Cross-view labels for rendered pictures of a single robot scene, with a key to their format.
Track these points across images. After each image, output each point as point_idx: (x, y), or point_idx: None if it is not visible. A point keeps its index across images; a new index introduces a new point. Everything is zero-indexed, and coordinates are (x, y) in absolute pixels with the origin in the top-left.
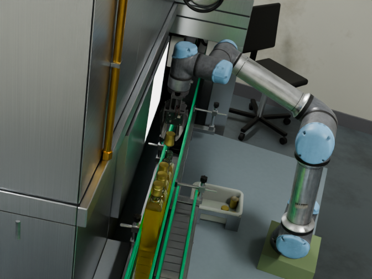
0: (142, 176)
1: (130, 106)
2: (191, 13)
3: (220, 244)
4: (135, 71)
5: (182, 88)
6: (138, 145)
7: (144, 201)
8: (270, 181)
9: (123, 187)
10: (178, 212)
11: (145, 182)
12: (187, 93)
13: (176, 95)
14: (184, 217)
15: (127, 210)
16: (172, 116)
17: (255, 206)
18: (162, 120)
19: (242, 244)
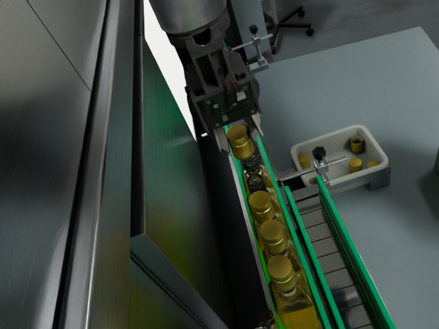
0: (218, 172)
1: (98, 150)
2: None
3: (383, 221)
4: (60, 46)
5: (209, 12)
6: (189, 170)
7: (240, 209)
8: (371, 84)
9: (210, 288)
10: (308, 223)
11: (226, 179)
12: (228, 18)
13: (202, 43)
14: (322, 228)
15: (227, 239)
16: (223, 104)
17: (381, 129)
18: (206, 128)
19: (412, 202)
